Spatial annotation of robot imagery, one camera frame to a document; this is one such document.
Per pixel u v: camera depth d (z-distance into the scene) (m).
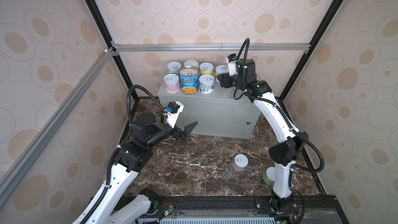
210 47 1.29
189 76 0.67
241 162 0.83
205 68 0.79
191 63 0.78
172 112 0.50
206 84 0.72
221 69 0.78
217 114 0.89
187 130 0.54
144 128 0.44
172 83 0.71
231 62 0.66
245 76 0.58
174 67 0.78
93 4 0.73
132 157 0.44
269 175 0.78
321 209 0.73
